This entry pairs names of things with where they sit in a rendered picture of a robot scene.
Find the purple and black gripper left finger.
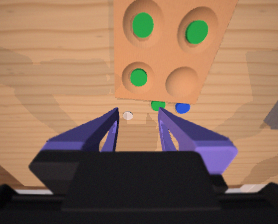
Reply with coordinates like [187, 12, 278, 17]
[40, 107, 119, 151]

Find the green disc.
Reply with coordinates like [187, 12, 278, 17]
[132, 12, 154, 38]
[185, 20, 208, 44]
[130, 68, 147, 86]
[151, 101, 166, 111]

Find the orange tray with round pockets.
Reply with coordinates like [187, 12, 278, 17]
[113, 0, 238, 104]

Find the blue disc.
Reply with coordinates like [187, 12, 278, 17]
[175, 103, 190, 114]

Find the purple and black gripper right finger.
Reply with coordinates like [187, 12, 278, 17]
[158, 107, 238, 175]

